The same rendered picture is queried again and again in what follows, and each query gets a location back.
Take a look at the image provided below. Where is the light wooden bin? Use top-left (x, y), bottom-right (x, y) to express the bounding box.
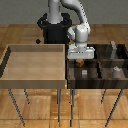
top-left (0, 43), bottom-right (67, 90)

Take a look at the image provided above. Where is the thin dark metal leg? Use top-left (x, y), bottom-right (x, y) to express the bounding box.
top-left (7, 88), bottom-right (25, 127)
top-left (23, 88), bottom-right (31, 105)
top-left (69, 88), bottom-right (75, 127)
top-left (105, 88), bottom-right (124, 128)
top-left (57, 88), bottom-right (62, 123)
top-left (100, 88), bottom-right (108, 104)

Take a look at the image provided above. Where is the brown bread loaf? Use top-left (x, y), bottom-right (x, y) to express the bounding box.
top-left (75, 59), bottom-right (85, 67)

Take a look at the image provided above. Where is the small grey box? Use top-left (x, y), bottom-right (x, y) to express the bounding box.
top-left (81, 69), bottom-right (89, 77)

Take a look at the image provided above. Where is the dark wooden compartment bin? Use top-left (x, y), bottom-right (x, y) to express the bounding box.
top-left (63, 43), bottom-right (128, 90)

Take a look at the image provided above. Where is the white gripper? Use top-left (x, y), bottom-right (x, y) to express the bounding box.
top-left (67, 44), bottom-right (96, 61)

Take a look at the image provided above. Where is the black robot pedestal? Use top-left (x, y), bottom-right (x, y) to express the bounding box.
top-left (35, 12), bottom-right (73, 46)

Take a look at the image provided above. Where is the small pale grey object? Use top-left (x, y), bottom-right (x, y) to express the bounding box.
top-left (112, 65), bottom-right (123, 78)

